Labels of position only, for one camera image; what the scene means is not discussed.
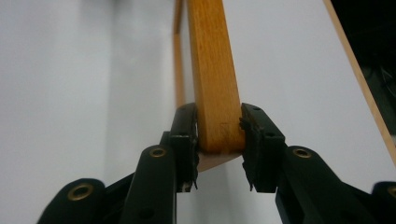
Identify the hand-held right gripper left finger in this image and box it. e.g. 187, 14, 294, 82
119, 102, 201, 224

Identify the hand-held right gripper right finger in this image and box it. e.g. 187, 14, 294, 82
238, 102, 378, 224

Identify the wooden board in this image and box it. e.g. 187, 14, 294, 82
172, 0, 247, 173

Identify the wooden table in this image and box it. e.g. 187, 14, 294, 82
321, 0, 396, 168

